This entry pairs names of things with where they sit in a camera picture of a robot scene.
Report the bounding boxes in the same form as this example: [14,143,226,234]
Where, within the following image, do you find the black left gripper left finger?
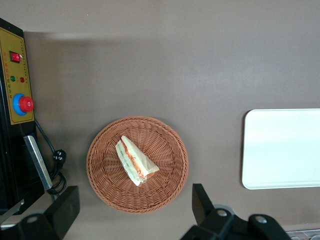
[14,185,81,240]

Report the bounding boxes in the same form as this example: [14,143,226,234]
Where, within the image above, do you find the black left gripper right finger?
[179,183,292,240]

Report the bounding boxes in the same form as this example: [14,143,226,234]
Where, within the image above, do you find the triangular sandwich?
[114,135,160,187]

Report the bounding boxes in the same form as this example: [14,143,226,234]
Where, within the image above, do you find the round brown wicker basket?
[86,115,189,215]

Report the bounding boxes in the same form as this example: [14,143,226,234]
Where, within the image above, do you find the pale plastic serving tray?
[241,108,320,190]

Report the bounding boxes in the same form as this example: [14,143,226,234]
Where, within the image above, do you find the black sealing machine yellow panel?
[0,17,54,226]

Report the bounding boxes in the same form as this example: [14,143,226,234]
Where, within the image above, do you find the black power cable with plug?
[34,119,68,198]

